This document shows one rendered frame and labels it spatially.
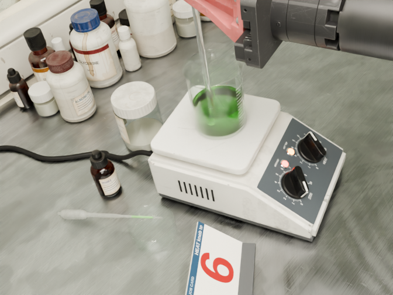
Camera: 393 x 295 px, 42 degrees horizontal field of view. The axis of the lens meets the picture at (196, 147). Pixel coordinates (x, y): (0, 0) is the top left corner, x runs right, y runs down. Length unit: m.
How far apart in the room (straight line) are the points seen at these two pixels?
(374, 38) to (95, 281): 0.38
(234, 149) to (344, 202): 0.15
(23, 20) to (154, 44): 0.21
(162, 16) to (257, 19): 0.45
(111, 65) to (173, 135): 0.26
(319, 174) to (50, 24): 0.51
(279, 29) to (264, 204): 0.21
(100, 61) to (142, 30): 0.09
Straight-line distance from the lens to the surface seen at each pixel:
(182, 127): 0.59
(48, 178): 0.72
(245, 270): 0.56
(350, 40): 0.41
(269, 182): 0.56
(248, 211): 0.57
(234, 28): 0.45
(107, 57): 0.81
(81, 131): 0.77
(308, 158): 0.60
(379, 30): 0.40
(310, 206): 0.57
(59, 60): 0.75
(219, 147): 0.56
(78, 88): 0.75
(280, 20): 0.42
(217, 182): 0.56
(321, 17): 0.41
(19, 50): 0.87
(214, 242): 0.56
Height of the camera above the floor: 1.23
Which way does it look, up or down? 44 degrees down
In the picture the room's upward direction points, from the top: 11 degrees counter-clockwise
